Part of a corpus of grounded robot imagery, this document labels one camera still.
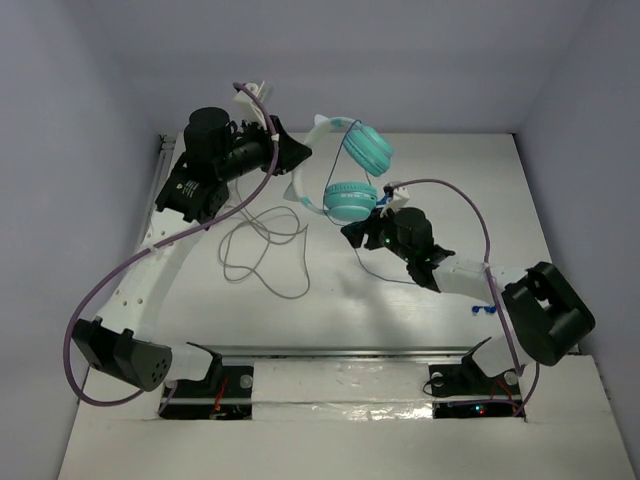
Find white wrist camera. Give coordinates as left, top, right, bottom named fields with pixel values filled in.
left=232, top=80, right=272, bottom=129
left=380, top=182, right=410, bottom=217

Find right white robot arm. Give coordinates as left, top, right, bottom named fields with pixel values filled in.
left=341, top=208, right=595, bottom=393

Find teal white cat-ear headphones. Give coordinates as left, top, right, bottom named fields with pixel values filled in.
left=283, top=114, right=394, bottom=223

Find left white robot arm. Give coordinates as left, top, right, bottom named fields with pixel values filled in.
left=63, top=107, right=312, bottom=402

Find grey USB cable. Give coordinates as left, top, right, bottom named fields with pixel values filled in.
left=219, top=184, right=311, bottom=300

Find aluminium mounting rail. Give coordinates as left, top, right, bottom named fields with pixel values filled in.
left=209, top=343, right=581, bottom=359

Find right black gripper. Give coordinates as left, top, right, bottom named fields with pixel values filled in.
left=342, top=203, right=414, bottom=263

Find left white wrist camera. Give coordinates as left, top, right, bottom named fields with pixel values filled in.
left=232, top=80, right=272, bottom=129

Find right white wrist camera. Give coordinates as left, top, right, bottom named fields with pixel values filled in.
left=380, top=182, right=410, bottom=217

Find blue earbuds cable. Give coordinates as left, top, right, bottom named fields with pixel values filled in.
left=323, top=119, right=497, bottom=317

